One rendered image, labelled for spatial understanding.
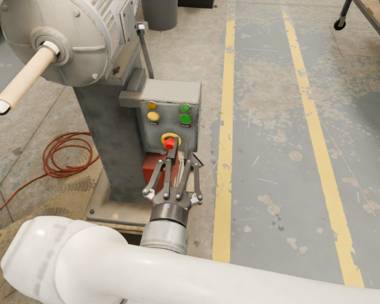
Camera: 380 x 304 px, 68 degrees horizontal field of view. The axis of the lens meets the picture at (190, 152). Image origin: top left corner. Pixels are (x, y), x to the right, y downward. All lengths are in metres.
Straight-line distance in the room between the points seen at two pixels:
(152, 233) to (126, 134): 0.65
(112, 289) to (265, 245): 1.49
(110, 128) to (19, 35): 0.48
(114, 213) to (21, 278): 1.13
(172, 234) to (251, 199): 1.40
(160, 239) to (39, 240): 0.21
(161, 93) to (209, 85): 1.95
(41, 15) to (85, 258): 0.54
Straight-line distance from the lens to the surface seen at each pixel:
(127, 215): 1.50
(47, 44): 0.74
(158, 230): 0.53
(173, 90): 0.78
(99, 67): 0.77
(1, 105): 0.62
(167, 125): 0.80
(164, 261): 0.30
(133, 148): 1.18
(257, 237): 1.78
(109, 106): 1.05
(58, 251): 0.40
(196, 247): 1.71
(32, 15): 0.76
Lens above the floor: 1.59
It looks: 49 degrees down
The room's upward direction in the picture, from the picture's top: straight up
